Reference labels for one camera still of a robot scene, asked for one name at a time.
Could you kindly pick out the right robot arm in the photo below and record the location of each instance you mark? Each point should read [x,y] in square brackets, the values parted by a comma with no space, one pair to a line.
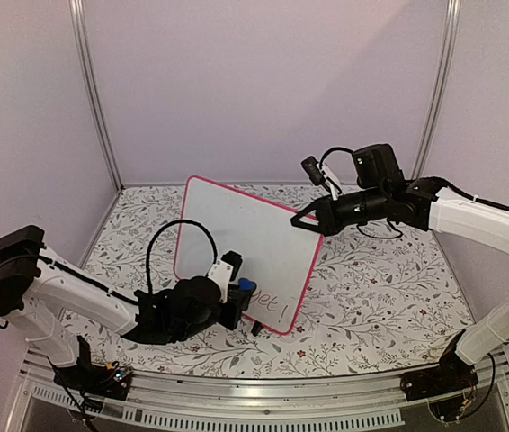
[485,279]

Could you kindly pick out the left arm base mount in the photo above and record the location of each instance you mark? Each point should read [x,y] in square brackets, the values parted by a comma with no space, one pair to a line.
[110,381]

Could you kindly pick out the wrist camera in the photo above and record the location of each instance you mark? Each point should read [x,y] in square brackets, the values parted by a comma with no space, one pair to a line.
[224,271]
[321,175]

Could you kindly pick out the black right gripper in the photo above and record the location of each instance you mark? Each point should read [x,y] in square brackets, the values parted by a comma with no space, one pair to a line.
[326,220]

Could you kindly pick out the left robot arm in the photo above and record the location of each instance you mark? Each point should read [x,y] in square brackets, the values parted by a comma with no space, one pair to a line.
[33,278]

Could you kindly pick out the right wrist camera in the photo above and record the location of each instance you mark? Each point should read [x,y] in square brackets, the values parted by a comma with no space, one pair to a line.
[321,175]

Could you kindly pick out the right aluminium frame post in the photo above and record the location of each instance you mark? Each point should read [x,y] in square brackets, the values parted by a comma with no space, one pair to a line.
[449,37]

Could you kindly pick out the left aluminium frame post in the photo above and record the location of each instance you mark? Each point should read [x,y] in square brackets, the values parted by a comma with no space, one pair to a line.
[77,14]

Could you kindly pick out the front aluminium rail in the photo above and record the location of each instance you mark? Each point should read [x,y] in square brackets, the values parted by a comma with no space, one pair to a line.
[162,402]

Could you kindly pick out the blue whiteboard eraser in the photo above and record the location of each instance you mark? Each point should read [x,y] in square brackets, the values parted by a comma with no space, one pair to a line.
[246,285]

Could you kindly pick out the pink framed whiteboard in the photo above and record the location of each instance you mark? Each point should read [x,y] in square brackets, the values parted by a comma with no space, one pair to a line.
[277,256]

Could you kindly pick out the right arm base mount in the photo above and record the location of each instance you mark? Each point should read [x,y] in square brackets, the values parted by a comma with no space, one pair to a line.
[450,393]

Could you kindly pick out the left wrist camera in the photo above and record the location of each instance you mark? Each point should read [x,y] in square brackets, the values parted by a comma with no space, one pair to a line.
[224,271]

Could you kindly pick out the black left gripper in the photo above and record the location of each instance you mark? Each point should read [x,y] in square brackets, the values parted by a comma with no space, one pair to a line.
[230,321]

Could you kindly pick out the floral table mat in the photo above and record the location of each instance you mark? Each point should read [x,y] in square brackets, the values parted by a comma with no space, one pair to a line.
[372,305]

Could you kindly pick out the aluminium frame post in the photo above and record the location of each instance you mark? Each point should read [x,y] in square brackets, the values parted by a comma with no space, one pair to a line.
[77,14]
[449,37]

